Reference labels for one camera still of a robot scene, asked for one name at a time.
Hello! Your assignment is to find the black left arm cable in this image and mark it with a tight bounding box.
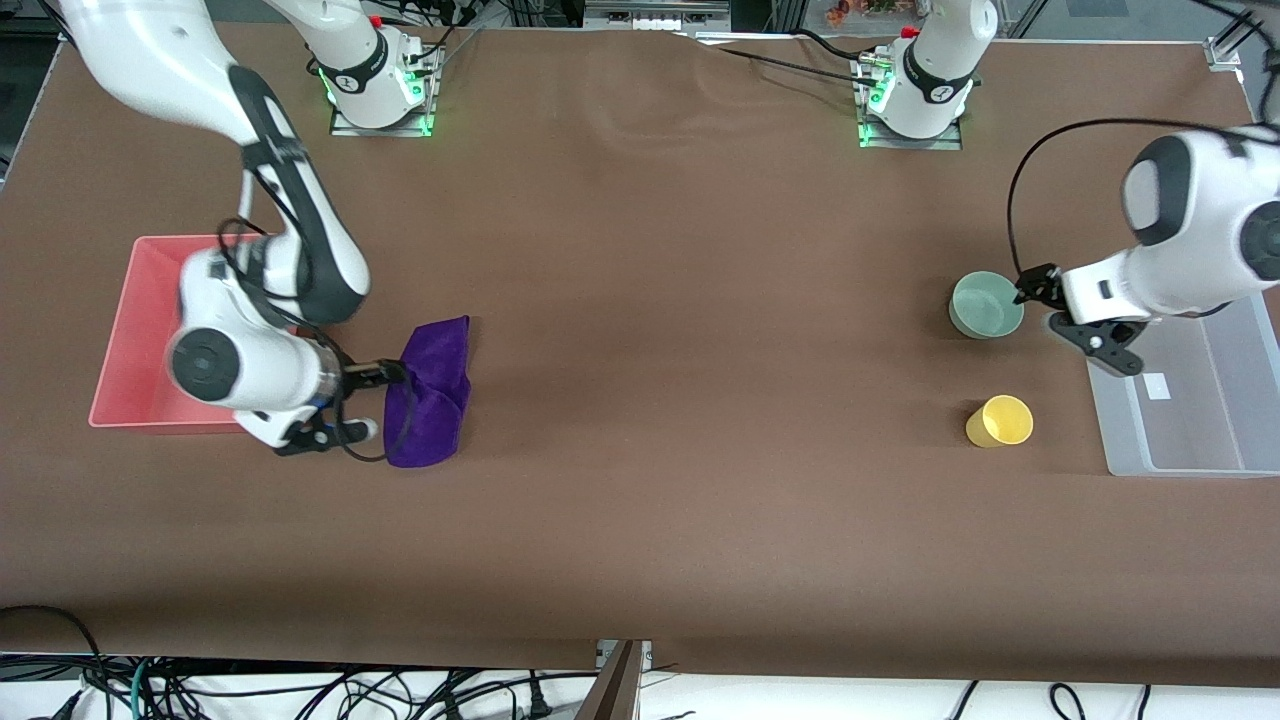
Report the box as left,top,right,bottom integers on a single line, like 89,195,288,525
1006,118,1241,287

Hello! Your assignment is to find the brown wooden post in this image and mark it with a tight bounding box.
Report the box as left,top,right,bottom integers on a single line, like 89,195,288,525
574,640,647,720

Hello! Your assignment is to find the brown table cover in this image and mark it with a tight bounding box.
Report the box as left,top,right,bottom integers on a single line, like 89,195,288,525
0,20,1280,689

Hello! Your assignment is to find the pink plastic bin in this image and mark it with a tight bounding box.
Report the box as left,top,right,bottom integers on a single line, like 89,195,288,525
88,235,301,434

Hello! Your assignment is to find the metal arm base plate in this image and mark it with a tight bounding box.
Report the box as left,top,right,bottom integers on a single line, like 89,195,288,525
329,45,439,139
857,55,967,152

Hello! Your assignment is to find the purple cloth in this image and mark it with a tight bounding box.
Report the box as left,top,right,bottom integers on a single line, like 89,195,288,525
383,316,472,469

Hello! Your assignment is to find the thick black floor cable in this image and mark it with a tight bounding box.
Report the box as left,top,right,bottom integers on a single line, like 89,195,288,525
0,605,106,701

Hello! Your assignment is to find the yellow plastic cup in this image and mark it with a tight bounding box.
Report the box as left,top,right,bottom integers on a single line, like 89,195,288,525
965,395,1035,449

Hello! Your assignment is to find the long black table cable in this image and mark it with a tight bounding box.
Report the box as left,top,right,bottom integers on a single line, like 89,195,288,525
688,36,881,89

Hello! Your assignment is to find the clear plastic bin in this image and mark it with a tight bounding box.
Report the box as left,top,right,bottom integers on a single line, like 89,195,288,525
1085,290,1280,478

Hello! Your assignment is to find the pale green bowl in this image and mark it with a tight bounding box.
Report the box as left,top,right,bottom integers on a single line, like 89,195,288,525
948,271,1027,341

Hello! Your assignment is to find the short black table cable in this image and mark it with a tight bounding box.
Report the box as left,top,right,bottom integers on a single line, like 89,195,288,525
795,28,896,63

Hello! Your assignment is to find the grey power strip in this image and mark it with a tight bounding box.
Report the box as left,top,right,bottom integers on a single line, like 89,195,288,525
584,0,733,32

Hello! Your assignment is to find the orange background object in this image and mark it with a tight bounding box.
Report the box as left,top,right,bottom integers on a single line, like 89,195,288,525
825,0,923,27

